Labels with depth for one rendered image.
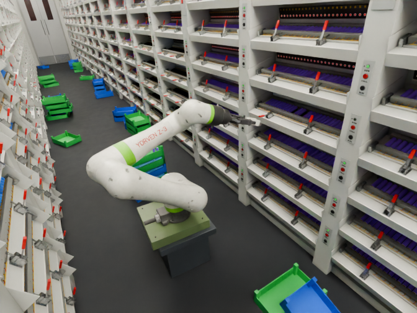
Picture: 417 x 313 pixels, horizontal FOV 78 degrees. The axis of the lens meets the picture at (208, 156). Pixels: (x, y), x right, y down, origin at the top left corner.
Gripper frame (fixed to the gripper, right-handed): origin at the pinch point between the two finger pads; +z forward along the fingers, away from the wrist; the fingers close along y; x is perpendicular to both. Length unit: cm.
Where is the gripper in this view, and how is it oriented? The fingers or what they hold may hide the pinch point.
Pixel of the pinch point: (252, 121)
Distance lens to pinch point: 136.4
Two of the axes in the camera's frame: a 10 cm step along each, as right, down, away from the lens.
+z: 8.6, 0.6, 5.1
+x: 2.4, -9.2, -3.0
